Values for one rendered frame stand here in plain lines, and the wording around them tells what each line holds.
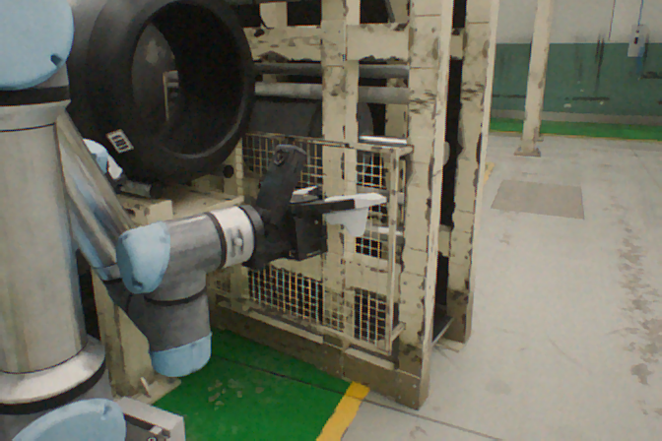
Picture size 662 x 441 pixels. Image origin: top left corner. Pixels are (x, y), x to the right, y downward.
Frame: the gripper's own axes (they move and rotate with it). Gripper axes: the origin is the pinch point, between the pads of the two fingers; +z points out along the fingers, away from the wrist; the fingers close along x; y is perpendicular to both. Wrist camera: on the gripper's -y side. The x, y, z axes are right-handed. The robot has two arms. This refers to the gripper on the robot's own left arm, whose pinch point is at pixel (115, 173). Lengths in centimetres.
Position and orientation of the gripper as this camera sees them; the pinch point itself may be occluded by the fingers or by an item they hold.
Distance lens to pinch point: 125.7
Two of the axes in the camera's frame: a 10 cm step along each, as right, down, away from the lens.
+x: -9.4, 3.5, 0.1
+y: -3.2, -8.5, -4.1
